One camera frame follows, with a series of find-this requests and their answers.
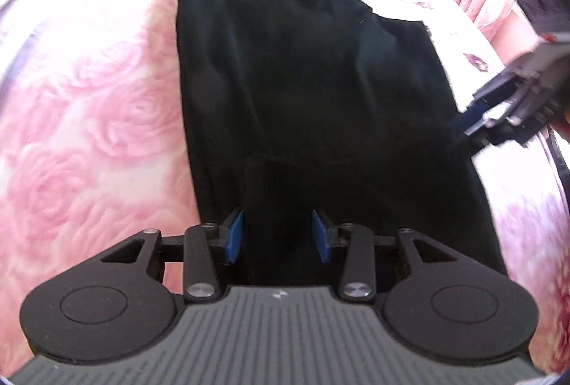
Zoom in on white floral bed sheet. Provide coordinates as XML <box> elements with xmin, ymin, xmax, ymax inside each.
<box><xmin>0</xmin><ymin>0</ymin><xmax>508</xmax><ymax>101</ymax></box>

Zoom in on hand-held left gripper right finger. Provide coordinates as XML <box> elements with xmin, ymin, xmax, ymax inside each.
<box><xmin>311</xmin><ymin>210</ymin><xmax>455</xmax><ymax>301</ymax></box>

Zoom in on pink rose blanket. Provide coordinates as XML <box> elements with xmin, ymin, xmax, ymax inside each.
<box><xmin>0</xmin><ymin>0</ymin><xmax>570</xmax><ymax>374</ymax></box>

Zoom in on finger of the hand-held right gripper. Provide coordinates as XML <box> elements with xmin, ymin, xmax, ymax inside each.
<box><xmin>450</xmin><ymin>71</ymin><xmax>518</xmax><ymax>135</ymax></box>
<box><xmin>463</xmin><ymin>117</ymin><xmax>525</xmax><ymax>152</ymax></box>

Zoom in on black pants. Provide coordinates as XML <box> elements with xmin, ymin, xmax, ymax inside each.
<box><xmin>176</xmin><ymin>0</ymin><xmax>508</xmax><ymax>285</ymax></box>

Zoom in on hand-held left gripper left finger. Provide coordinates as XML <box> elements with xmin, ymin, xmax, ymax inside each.
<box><xmin>102</xmin><ymin>210</ymin><xmax>245</xmax><ymax>302</ymax></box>

